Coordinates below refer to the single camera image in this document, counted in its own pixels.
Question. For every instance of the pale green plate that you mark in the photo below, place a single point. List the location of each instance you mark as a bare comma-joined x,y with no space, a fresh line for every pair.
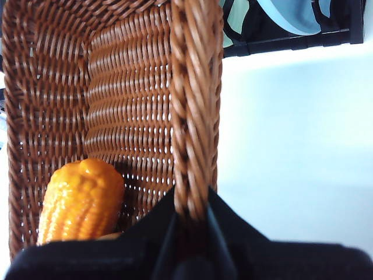
237,17

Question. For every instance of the orange plastic corn cob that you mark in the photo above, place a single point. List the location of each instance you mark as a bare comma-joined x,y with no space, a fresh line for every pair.
81,201

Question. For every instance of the black dish rack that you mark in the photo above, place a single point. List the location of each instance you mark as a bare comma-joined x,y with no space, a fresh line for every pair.
291,43

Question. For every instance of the pale blue plate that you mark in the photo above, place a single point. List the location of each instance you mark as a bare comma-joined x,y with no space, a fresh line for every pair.
297,17

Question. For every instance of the tan round potato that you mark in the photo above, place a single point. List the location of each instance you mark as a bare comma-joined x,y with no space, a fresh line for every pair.
109,235

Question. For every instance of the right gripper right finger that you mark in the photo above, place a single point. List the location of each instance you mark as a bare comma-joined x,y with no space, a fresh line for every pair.
291,262

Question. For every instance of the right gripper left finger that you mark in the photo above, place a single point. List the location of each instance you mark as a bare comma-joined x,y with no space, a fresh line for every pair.
102,259

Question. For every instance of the brown wicker basket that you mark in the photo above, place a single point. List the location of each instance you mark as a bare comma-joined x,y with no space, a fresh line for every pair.
128,102

